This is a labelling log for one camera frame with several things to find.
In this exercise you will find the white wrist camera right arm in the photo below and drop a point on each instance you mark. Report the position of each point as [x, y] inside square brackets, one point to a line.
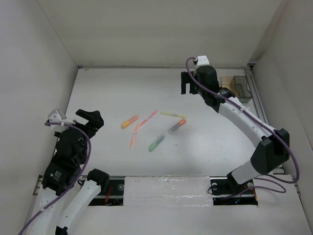
[201, 61]

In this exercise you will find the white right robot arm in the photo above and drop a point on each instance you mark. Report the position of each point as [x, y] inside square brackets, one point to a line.
[270, 144]

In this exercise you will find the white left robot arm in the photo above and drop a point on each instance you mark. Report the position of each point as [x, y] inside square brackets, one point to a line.
[64, 195]

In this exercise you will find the red thin pen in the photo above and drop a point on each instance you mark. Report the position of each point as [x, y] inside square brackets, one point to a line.
[150, 116]

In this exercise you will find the white foam front board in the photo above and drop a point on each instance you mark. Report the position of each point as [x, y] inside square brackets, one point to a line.
[167, 191]

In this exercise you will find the orange thin pen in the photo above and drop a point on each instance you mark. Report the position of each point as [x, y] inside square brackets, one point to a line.
[134, 135]

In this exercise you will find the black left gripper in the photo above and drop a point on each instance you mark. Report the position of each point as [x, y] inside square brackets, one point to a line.
[96, 120]

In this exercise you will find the orange highlighter marker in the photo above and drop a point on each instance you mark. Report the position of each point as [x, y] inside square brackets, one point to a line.
[129, 121]

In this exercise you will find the grey marker orange cap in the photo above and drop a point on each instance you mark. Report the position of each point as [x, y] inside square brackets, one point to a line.
[177, 126]

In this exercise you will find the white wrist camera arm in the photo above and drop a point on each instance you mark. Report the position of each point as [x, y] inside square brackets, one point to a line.
[58, 116]
[201, 61]

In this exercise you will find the green highlighter marker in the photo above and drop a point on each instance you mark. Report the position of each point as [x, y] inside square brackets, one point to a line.
[155, 144]

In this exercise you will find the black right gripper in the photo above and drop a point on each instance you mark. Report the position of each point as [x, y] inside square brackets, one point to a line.
[186, 80]

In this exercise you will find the amber plastic container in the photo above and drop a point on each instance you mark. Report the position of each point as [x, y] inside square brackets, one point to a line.
[229, 83]

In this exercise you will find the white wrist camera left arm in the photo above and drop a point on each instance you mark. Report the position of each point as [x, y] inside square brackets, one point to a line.
[58, 116]

